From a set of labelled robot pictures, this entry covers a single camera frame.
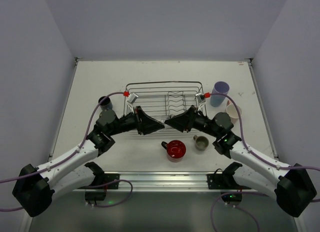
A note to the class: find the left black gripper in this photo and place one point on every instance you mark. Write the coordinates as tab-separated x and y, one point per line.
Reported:
138	121

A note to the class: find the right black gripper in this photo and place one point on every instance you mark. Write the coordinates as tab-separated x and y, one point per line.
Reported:
191	119

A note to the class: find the small beige mug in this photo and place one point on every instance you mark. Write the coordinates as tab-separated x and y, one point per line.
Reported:
201	143

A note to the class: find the red ceramic mug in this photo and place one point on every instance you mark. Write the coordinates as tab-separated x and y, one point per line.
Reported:
175	150

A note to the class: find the dark blue mug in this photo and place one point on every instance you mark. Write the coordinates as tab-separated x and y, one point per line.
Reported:
105	103

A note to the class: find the pink faceted mug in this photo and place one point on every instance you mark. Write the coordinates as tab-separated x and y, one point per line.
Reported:
233	111

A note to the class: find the lilac plastic tumbler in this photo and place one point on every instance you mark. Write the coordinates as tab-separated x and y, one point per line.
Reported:
219	89

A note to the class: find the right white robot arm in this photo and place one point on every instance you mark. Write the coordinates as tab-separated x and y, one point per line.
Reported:
290	186

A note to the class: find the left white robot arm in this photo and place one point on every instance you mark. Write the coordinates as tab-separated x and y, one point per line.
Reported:
37	186

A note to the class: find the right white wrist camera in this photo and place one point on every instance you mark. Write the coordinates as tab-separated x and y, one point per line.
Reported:
201	99

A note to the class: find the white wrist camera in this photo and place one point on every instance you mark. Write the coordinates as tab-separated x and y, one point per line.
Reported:
201	99
130	101

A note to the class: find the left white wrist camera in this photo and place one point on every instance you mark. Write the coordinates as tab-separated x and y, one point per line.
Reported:
130	101

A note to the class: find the grey wire dish rack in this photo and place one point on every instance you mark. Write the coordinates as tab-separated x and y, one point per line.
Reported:
164	99

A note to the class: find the aluminium mounting rail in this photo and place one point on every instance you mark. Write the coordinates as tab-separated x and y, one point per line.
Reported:
151	181

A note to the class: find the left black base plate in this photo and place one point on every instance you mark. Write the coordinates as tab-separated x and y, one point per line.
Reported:
104	181

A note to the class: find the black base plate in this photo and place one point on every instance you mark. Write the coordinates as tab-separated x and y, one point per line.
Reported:
223	180
104	181

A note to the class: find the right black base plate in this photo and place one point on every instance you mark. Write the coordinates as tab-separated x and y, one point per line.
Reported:
223	180

